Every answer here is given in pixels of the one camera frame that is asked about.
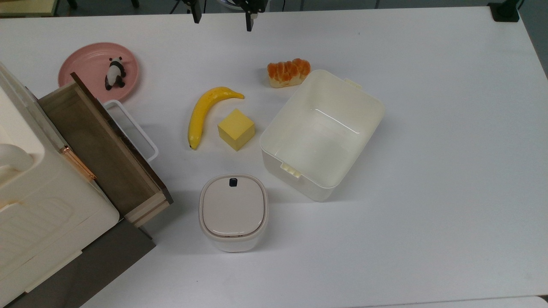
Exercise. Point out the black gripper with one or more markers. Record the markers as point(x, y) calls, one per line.
point(252, 5)

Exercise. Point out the cream plastic box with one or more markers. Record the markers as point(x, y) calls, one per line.
point(319, 137)

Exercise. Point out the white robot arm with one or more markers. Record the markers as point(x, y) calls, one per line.
point(229, 2)

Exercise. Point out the black tripod legs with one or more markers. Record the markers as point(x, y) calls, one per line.
point(177, 6)

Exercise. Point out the orange glazed bread loaf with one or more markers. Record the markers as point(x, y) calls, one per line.
point(287, 72)

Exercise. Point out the yellow banana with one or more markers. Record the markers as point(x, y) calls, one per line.
point(200, 113)

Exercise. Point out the yellow cube block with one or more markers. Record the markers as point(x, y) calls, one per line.
point(236, 129)

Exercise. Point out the black white panda toy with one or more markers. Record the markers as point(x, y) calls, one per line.
point(115, 75)

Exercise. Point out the pink round plate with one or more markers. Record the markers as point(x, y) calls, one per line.
point(90, 64)

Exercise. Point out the open wooden drawer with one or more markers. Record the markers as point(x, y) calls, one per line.
point(102, 149)

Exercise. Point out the cream lidded trash bin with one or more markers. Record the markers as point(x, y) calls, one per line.
point(233, 211)

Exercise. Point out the yellow side table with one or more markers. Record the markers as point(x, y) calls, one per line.
point(25, 6)

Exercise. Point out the cream plastic cabinet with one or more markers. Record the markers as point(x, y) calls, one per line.
point(43, 214)

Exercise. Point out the dark brown cabinet base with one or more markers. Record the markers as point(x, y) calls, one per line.
point(98, 265)

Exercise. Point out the black table clamp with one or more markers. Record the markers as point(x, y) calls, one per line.
point(504, 12)

